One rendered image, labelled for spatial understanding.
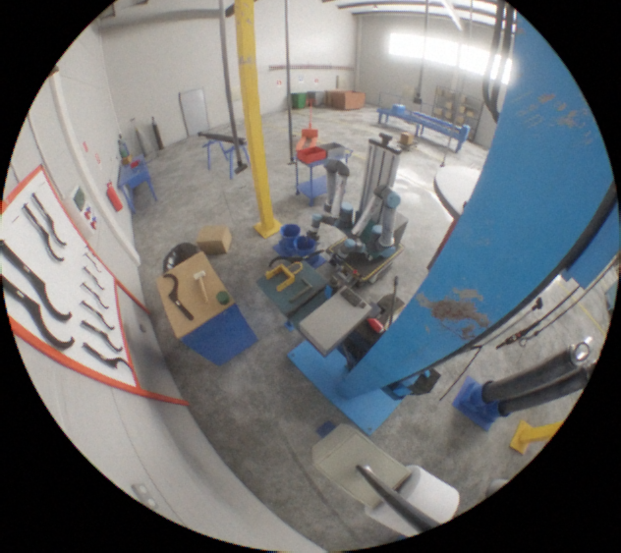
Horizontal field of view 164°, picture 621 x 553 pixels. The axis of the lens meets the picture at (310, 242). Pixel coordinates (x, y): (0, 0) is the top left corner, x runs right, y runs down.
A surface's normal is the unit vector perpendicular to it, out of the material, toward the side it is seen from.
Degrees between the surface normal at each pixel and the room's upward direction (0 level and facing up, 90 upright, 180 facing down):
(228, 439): 0
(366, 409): 0
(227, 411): 0
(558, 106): 90
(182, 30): 90
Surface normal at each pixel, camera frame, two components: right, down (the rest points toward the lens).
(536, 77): -0.75, 0.48
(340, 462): 0.00, -0.70
